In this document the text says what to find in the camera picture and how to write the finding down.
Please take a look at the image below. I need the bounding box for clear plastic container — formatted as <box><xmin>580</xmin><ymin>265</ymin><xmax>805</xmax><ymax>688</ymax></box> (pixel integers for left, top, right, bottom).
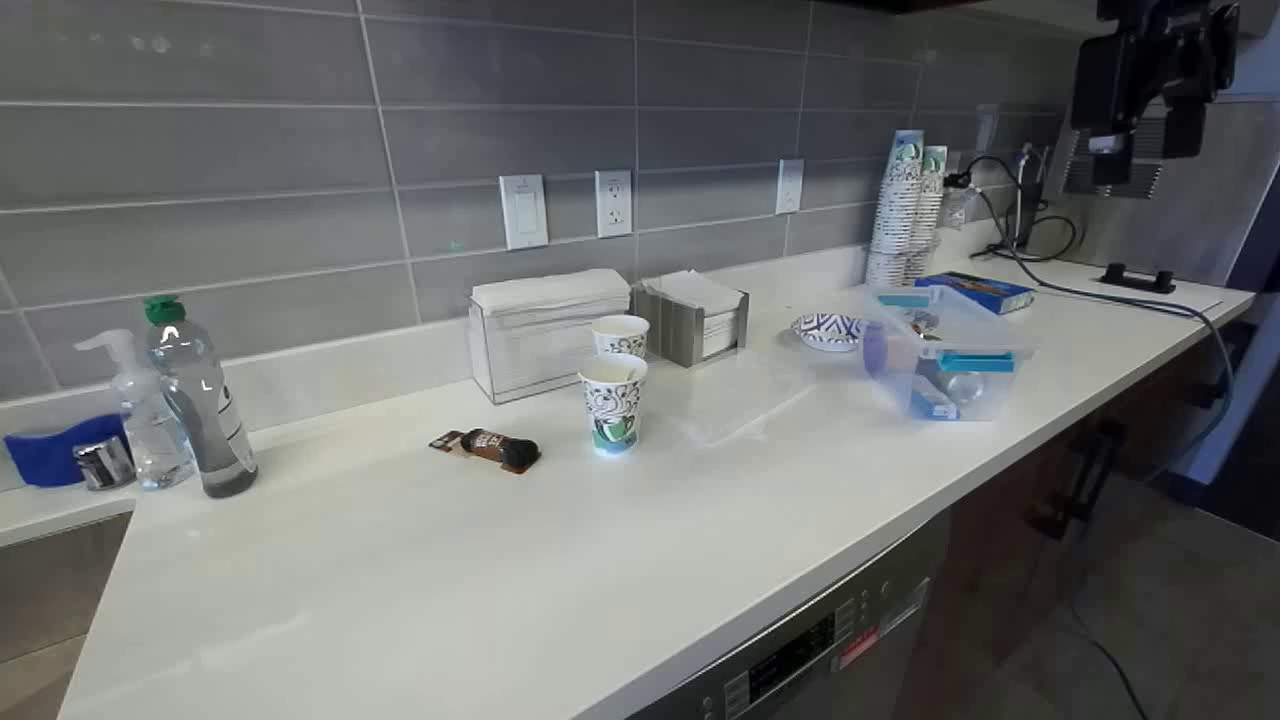
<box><xmin>856</xmin><ymin>278</ymin><xmax>1036</xmax><ymax>428</ymax></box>

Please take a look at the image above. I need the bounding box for brown wooden cabinet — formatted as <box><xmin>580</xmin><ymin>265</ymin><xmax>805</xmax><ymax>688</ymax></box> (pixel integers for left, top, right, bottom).
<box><xmin>902</xmin><ymin>314</ymin><xmax>1254</xmax><ymax>720</ymax></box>

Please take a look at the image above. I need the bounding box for black countertop cable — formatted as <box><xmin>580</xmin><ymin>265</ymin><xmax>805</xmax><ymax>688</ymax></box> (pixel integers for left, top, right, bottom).
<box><xmin>949</xmin><ymin>152</ymin><xmax>1239</xmax><ymax>476</ymax></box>

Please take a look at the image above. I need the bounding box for white wall outlet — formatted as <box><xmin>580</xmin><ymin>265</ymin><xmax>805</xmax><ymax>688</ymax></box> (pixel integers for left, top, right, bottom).
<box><xmin>495</xmin><ymin>172</ymin><xmax>550</xmax><ymax>251</ymax></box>
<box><xmin>773</xmin><ymin>155</ymin><xmax>807</xmax><ymax>219</ymax></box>
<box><xmin>591</xmin><ymin>168</ymin><xmax>639</xmax><ymax>240</ymax></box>

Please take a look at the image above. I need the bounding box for blue patterned plate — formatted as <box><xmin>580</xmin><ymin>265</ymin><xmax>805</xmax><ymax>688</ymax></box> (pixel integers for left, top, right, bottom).
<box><xmin>783</xmin><ymin>309</ymin><xmax>875</xmax><ymax>361</ymax></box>

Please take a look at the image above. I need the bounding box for black cabinet handle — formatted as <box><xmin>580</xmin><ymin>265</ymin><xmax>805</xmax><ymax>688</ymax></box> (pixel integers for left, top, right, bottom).
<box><xmin>1032</xmin><ymin>421</ymin><xmax>1123</xmax><ymax>543</ymax></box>

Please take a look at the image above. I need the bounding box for orange can with blue lid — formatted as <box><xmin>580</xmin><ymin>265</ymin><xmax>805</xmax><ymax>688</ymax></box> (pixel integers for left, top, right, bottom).
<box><xmin>859</xmin><ymin>314</ymin><xmax>938</xmax><ymax>391</ymax></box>

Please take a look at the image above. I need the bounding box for clear bottle with green cap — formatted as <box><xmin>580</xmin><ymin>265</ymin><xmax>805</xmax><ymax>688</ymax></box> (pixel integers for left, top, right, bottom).
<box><xmin>139</xmin><ymin>290</ymin><xmax>265</xmax><ymax>504</ymax></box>

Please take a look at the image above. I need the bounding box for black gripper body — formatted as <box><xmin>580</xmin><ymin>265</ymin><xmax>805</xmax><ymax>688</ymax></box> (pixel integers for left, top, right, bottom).
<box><xmin>1072</xmin><ymin>0</ymin><xmax>1244</xmax><ymax>137</ymax></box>

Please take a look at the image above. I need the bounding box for stainless steel dishwasher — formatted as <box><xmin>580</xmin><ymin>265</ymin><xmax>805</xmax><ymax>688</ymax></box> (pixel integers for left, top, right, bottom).
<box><xmin>623</xmin><ymin>511</ymin><xmax>954</xmax><ymax>720</ymax></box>

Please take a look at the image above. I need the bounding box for small chrome metal object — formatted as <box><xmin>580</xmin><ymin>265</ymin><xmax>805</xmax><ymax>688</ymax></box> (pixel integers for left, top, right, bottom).
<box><xmin>71</xmin><ymin>432</ymin><xmax>139</xmax><ymax>490</ymax></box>

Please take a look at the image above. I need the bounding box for metal napkin holder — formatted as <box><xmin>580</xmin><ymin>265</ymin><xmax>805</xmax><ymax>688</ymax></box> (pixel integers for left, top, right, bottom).
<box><xmin>629</xmin><ymin>268</ymin><xmax>753</xmax><ymax>372</ymax></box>

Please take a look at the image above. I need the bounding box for clear soap pump dispenser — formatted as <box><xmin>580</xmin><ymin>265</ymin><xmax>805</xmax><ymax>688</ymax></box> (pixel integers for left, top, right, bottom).
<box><xmin>71</xmin><ymin>328</ymin><xmax>197</xmax><ymax>490</ymax></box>

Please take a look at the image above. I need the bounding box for patterned paper cup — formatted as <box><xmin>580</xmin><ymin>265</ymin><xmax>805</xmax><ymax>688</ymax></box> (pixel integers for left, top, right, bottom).
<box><xmin>588</xmin><ymin>310</ymin><xmax>653</xmax><ymax>363</ymax></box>
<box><xmin>576</xmin><ymin>351</ymin><xmax>653</xmax><ymax>458</ymax></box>

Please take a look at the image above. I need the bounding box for short paper cup stack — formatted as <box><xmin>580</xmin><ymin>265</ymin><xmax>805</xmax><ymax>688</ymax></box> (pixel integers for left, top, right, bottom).
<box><xmin>911</xmin><ymin>138</ymin><xmax>951</xmax><ymax>256</ymax></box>

